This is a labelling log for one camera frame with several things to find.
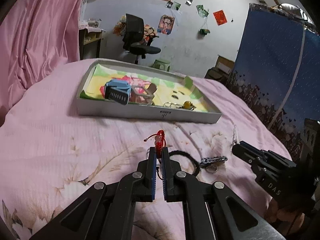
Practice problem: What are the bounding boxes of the right hand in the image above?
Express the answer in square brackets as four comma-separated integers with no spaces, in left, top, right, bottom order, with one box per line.
[264,198,305,236]

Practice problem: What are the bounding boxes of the black office chair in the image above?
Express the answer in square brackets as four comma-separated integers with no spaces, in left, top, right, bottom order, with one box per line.
[123,14,161,64]

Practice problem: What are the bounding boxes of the pink satin curtain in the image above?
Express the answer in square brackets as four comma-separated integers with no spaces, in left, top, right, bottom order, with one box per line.
[1,0,82,123]

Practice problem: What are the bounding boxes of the black white carabiner keychain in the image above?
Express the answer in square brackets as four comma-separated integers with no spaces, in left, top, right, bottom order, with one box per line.
[199,156,228,173]

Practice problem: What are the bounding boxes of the cardboard box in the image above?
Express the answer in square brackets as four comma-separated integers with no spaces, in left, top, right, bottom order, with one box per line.
[204,55,235,85]

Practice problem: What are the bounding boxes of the wooden desk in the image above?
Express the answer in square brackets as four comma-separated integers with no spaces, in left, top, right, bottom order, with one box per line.
[79,27,105,60]

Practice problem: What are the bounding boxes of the black braided hair tie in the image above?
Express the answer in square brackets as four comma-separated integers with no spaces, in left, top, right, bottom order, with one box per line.
[167,149,201,177]

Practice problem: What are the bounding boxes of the beige hair claw clip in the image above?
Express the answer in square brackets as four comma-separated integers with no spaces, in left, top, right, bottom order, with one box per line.
[130,83,157,105]

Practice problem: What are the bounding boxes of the blue starry fabric wardrobe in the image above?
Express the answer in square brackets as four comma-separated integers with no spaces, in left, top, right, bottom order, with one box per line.
[227,3,319,160]

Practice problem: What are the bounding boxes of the red cord bracelet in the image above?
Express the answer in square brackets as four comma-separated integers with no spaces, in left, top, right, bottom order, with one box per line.
[143,129,167,156]

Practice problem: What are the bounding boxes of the yellow bead keyring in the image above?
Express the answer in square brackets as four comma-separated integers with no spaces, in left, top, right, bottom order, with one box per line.
[163,101,196,111]

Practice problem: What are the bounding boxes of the cartoon wall poster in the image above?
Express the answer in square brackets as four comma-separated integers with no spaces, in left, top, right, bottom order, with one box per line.
[157,15,175,35]

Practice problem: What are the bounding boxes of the green plastic stool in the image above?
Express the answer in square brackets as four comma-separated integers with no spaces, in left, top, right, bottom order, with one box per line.
[152,59,170,72]

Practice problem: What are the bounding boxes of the red paper wall decoration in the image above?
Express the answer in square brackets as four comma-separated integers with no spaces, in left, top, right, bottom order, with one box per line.
[213,10,227,25]

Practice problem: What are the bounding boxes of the green hanging ornament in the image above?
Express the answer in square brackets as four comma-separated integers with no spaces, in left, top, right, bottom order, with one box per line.
[199,29,210,36]

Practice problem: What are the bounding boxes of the colourful cartoon cloth liner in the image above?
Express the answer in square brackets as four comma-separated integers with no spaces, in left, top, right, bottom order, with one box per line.
[80,64,209,113]

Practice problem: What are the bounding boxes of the grey cardboard tray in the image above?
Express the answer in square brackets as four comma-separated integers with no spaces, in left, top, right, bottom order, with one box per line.
[76,59,222,124]

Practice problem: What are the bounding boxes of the blue hair claw clip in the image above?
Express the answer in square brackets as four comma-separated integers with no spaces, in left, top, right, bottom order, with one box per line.
[104,79,131,105]

